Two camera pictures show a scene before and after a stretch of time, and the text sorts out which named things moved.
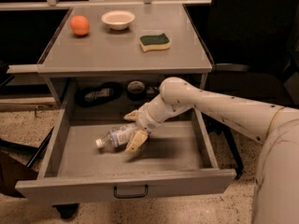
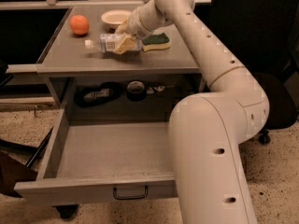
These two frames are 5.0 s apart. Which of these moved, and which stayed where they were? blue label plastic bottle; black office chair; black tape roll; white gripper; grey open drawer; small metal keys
Moved: white gripper; blue label plastic bottle
Stayed: grey open drawer; black tape roll; small metal keys; black office chair
